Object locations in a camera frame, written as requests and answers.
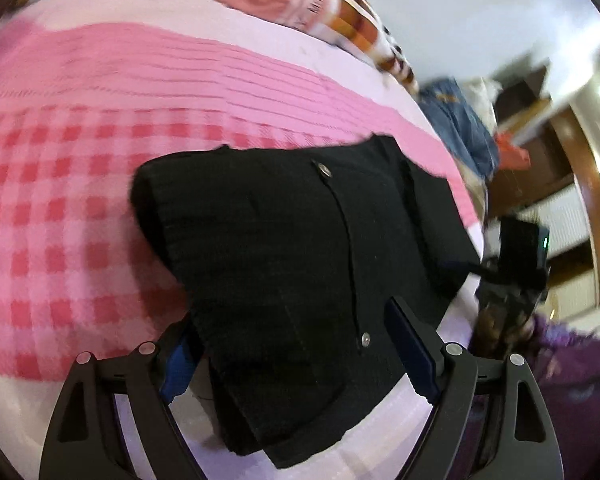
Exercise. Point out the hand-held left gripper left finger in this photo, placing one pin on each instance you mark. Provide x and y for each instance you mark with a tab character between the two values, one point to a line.
177	365

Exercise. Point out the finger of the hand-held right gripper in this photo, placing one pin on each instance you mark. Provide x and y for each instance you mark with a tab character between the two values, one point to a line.
467	266

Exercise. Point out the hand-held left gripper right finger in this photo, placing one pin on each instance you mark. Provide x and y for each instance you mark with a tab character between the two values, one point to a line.
412	347

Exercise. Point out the black button-up garment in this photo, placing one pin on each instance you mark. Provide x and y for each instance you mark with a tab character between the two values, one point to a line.
280	260

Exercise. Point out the person's right forearm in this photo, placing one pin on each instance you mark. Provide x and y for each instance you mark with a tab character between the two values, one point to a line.
580	385

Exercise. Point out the person's right hand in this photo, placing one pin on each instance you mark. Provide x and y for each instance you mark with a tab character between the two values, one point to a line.
500	327

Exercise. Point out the brown wooden cabinet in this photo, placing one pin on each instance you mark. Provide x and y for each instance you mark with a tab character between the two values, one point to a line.
530	160

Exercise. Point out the orange cloth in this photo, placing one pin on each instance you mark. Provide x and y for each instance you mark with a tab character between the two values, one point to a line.
512	150

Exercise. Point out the blue denim cloth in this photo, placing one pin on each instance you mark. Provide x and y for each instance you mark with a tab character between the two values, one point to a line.
462	125

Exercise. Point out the white cloth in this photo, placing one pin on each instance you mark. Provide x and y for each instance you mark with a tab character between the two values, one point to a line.
482	92

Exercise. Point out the pink checked bed sheet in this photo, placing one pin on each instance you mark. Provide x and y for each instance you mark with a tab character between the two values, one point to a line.
80	185

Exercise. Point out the brown wooden door frame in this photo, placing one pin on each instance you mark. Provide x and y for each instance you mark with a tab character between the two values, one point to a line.
595	200

